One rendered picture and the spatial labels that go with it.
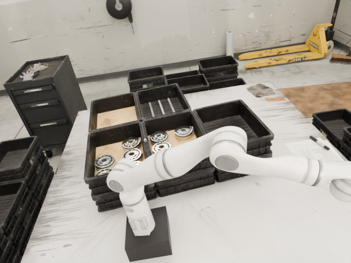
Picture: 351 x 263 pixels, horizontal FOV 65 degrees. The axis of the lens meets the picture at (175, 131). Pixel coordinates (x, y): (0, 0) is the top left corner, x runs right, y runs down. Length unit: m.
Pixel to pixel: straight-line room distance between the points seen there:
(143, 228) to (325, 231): 0.73
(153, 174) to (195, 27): 3.91
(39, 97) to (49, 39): 2.08
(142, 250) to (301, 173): 0.69
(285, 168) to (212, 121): 0.98
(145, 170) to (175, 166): 0.11
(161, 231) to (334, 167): 0.68
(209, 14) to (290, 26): 1.37
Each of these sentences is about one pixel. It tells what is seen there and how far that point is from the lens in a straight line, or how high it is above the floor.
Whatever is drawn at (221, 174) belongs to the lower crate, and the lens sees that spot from 1.39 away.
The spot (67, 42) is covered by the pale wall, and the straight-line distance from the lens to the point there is 4.75.
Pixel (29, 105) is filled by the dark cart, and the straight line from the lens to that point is 2.89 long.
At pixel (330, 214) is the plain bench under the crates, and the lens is 1.38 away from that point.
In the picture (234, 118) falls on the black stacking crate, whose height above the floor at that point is 0.83.
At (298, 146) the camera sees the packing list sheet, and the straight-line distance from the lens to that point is 1.70.
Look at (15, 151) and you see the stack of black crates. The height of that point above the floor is 0.49.
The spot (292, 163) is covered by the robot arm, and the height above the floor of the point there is 1.25.
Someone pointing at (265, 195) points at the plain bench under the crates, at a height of 0.70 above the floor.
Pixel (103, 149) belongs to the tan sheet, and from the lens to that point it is 1.59.
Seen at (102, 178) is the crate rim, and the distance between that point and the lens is 1.26.
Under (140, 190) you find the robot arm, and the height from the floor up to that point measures 1.00.
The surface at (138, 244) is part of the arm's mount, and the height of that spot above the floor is 0.79.
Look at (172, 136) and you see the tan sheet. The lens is 1.56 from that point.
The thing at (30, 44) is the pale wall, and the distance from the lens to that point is 4.92.
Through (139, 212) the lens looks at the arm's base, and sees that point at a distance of 1.07.
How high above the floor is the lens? 1.73
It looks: 34 degrees down
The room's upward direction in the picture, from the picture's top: 9 degrees counter-clockwise
